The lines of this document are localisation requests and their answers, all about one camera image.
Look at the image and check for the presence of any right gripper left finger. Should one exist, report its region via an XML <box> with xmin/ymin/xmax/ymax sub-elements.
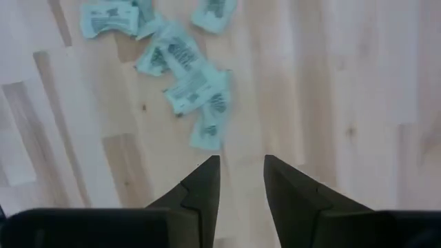
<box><xmin>146</xmin><ymin>154</ymin><xmax>221</xmax><ymax>248</ymax></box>

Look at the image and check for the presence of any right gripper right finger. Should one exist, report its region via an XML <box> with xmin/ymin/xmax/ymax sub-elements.
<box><xmin>263</xmin><ymin>154</ymin><xmax>375</xmax><ymax>248</ymax></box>

